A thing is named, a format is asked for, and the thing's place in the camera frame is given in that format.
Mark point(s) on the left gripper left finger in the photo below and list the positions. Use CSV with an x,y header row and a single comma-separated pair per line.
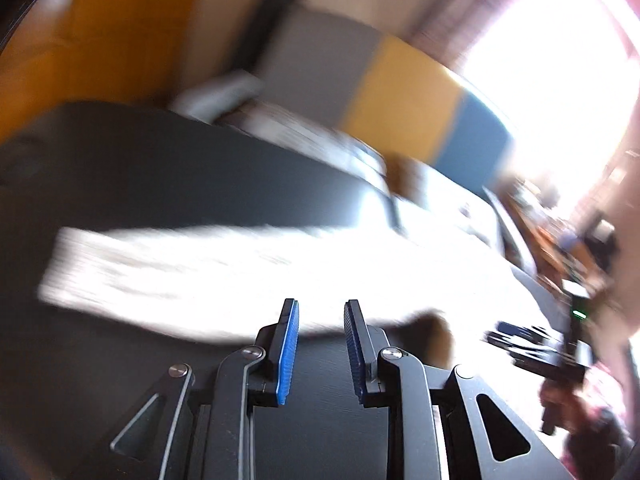
x,y
179,431

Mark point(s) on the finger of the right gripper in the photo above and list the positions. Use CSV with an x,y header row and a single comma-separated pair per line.
x,y
532,334
503,342

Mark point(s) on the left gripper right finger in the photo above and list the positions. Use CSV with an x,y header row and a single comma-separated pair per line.
x,y
441,423

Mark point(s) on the cream knitted sweater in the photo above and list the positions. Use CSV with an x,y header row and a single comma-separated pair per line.
x,y
216,283

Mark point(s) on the person's right hand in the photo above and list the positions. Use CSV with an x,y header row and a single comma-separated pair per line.
x,y
590,410

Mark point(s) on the wooden side table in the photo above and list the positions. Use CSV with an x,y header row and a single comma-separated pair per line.
x,y
584,250

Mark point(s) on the multicolour sofa chair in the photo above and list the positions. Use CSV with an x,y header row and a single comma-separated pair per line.
x,y
438,143

